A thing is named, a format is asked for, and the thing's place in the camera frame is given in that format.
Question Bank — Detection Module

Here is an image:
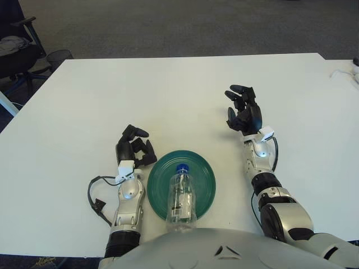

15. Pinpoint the grey cloth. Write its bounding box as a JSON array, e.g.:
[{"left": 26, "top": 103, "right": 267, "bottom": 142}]
[{"left": 0, "top": 35, "right": 30, "bottom": 55}]

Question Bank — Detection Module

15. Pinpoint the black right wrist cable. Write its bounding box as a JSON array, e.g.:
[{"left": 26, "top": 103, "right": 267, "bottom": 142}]
[{"left": 269, "top": 136, "right": 280, "bottom": 171}]

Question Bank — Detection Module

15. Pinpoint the clear plastic bottle blue cap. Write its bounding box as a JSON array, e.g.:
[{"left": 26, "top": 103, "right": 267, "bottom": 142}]
[{"left": 165, "top": 163, "right": 196, "bottom": 234}]

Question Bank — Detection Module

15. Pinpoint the black office chair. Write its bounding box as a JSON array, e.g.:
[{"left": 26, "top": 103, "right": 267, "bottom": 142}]
[{"left": 0, "top": 0, "right": 53, "bottom": 86}]

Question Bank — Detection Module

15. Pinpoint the white cord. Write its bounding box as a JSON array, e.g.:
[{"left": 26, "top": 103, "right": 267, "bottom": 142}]
[{"left": 329, "top": 67, "right": 355, "bottom": 79}]

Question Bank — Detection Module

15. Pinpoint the black wire mesh bin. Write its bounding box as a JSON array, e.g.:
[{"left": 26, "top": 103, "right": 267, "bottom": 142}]
[{"left": 46, "top": 49, "right": 74, "bottom": 69}]

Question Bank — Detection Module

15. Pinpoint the white right wrist connector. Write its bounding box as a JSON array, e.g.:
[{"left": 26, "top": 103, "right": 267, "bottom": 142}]
[{"left": 259, "top": 126, "right": 275, "bottom": 143}]

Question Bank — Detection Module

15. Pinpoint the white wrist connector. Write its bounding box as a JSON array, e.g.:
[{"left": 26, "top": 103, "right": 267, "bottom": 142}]
[
  {"left": 259, "top": 126, "right": 275, "bottom": 143},
  {"left": 116, "top": 161, "right": 135, "bottom": 184}
]

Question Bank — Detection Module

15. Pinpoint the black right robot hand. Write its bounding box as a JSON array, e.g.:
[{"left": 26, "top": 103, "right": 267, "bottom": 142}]
[{"left": 224, "top": 85, "right": 264, "bottom": 135}]

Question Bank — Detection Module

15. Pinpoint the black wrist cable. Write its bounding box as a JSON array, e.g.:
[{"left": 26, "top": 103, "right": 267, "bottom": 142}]
[
  {"left": 87, "top": 175, "right": 120, "bottom": 227},
  {"left": 269, "top": 136, "right": 280, "bottom": 171}
]

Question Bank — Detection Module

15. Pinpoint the green ribbed plate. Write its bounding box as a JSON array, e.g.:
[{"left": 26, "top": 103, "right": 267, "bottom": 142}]
[{"left": 146, "top": 150, "right": 218, "bottom": 222}]

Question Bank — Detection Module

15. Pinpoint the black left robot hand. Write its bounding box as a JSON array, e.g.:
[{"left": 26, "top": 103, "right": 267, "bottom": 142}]
[{"left": 114, "top": 124, "right": 158, "bottom": 169}]

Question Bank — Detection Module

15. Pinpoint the white neighbouring desk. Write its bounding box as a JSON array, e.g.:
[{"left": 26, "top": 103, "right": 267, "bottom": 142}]
[{"left": 0, "top": 91, "right": 20, "bottom": 116}]

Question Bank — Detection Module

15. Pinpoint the white left wrist connector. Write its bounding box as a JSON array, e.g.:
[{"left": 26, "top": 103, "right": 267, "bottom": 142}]
[{"left": 116, "top": 161, "right": 135, "bottom": 184}]

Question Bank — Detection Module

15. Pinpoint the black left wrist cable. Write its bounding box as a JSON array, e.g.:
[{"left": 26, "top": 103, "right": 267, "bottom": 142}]
[{"left": 87, "top": 175, "right": 120, "bottom": 227}]

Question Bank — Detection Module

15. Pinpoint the silver robot torso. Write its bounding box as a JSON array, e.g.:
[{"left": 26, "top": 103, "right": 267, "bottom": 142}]
[{"left": 106, "top": 227, "right": 334, "bottom": 269}]

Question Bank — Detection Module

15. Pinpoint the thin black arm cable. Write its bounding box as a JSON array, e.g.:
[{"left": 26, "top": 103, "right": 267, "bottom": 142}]
[{"left": 251, "top": 192, "right": 263, "bottom": 225}]

